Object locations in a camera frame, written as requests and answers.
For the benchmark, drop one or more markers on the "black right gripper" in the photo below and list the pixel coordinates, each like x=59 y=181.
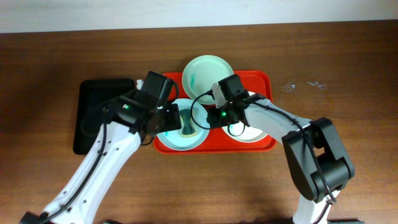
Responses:
x=212 y=118

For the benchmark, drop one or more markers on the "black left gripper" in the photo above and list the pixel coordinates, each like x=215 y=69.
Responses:
x=172 y=113

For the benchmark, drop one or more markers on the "white plate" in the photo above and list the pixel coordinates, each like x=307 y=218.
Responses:
x=242 y=133

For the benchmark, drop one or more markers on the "light blue plate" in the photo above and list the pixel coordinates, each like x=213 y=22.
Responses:
x=174 y=140

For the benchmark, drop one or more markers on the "green yellow sponge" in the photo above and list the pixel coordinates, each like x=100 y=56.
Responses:
x=188 y=131

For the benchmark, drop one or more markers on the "light green plate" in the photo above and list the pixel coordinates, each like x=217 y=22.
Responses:
x=202 y=72

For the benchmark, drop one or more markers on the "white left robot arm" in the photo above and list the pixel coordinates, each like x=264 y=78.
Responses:
x=79 y=200

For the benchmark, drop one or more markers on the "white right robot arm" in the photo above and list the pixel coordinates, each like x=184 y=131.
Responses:
x=319 y=164

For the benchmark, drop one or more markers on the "red serving tray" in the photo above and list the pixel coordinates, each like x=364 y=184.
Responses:
x=217 y=140

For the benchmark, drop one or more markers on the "black plastic tray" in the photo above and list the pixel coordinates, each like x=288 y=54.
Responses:
x=93 y=93

